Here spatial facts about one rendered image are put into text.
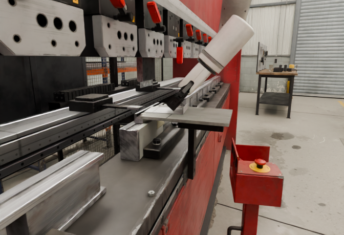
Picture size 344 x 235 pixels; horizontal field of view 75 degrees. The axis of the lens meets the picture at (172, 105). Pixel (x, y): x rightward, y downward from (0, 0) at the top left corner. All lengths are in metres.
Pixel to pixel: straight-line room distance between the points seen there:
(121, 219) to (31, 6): 0.38
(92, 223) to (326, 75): 8.01
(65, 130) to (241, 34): 0.61
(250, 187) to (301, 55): 7.41
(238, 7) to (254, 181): 0.57
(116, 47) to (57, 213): 0.33
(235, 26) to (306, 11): 7.61
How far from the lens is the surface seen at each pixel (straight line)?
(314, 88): 8.23
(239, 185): 0.87
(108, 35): 0.49
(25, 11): 0.36
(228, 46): 0.67
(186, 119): 0.64
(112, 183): 0.59
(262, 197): 0.91
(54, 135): 0.78
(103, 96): 0.88
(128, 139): 0.67
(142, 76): 0.71
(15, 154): 0.70
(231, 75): 2.85
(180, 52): 0.87
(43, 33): 0.37
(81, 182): 0.49
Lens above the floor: 1.17
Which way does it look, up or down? 12 degrees down
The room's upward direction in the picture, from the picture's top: straight up
